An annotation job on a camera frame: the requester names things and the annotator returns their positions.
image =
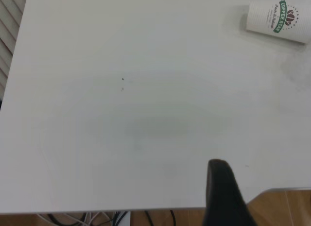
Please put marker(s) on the white paper coffee cup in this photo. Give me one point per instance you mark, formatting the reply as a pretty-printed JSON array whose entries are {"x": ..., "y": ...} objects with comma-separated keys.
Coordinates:
[{"x": 264, "y": 19}]

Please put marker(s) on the white slatted panel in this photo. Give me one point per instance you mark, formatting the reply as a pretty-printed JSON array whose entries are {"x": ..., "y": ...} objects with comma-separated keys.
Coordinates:
[{"x": 7, "y": 41}]

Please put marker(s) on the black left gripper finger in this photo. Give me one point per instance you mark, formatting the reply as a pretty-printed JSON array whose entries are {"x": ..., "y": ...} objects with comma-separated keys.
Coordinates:
[{"x": 222, "y": 194}]

